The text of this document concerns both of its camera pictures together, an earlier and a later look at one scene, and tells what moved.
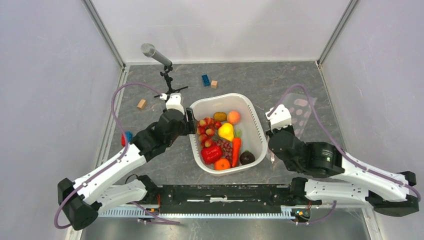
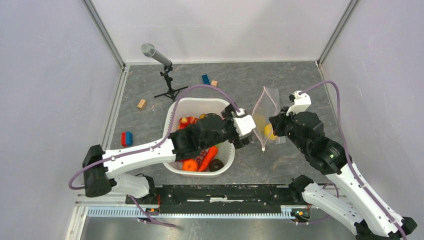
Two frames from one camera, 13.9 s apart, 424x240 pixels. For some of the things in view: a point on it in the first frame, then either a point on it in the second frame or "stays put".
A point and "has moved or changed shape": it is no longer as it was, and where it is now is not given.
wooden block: (142, 104) stays put
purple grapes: (227, 149) → (199, 158)
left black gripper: (190, 127) → (237, 142)
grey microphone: (149, 50) stays put
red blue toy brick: (129, 136) stays put
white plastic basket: (252, 133) → (181, 107)
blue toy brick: (206, 80) stays put
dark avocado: (246, 157) → (216, 164)
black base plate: (222, 198) stays put
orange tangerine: (222, 164) → (190, 165)
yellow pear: (226, 131) has moved or changed shape
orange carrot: (236, 146) → (211, 154)
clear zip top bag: (300, 105) has moved or changed shape
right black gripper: (289, 128) → (277, 121)
